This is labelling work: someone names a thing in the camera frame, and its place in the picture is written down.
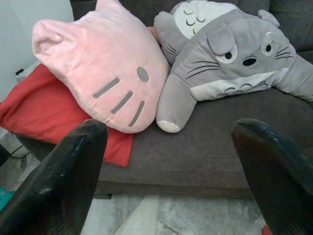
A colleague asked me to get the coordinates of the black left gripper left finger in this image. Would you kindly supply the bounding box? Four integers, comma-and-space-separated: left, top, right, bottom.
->
0, 119, 109, 235

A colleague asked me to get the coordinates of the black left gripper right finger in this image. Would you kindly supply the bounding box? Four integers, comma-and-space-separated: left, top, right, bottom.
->
230, 118, 313, 235

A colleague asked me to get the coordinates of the teal plastic bag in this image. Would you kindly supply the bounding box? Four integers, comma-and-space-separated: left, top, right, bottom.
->
0, 187, 16, 212

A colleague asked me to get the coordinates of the red cushion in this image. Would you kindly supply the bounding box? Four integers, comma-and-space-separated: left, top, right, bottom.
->
0, 64, 134, 168

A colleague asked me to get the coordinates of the dark grey fabric sofa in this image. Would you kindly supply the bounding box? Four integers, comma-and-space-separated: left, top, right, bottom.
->
17, 0, 313, 199

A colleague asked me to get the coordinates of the pink cat face pillow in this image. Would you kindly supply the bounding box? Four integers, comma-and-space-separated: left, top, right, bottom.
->
31, 0, 169, 134

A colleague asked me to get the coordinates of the grey Totoro plush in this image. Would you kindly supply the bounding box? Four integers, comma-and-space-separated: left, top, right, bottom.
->
153, 0, 313, 134

